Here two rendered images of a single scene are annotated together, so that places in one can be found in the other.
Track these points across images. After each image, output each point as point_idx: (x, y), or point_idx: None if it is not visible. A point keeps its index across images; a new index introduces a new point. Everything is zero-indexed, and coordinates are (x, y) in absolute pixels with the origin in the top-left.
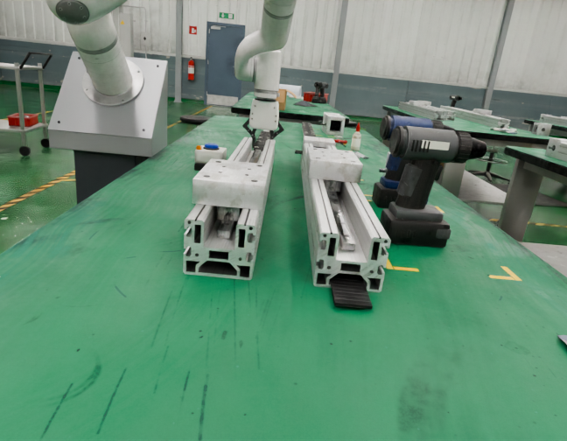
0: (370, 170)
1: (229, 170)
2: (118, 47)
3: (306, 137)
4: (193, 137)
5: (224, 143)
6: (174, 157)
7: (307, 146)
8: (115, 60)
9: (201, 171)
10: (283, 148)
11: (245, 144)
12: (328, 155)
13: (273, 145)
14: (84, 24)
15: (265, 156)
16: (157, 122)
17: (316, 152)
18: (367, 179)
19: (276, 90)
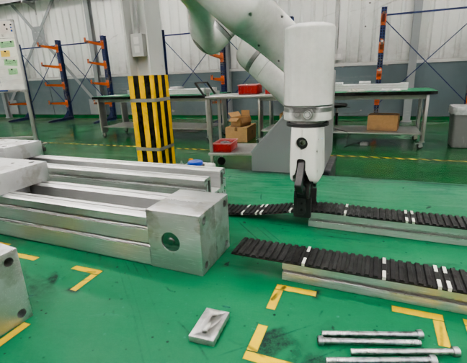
0: (149, 347)
1: (6, 142)
2: (259, 64)
3: (202, 193)
4: (415, 186)
5: (383, 202)
6: (255, 176)
7: (146, 192)
8: (260, 76)
9: (12, 139)
10: (408, 255)
11: (164, 165)
12: None
13: (159, 176)
14: (208, 52)
15: (99, 168)
16: (276, 140)
17: (15, 160)
18: (69, 299)
19: (291, 105)
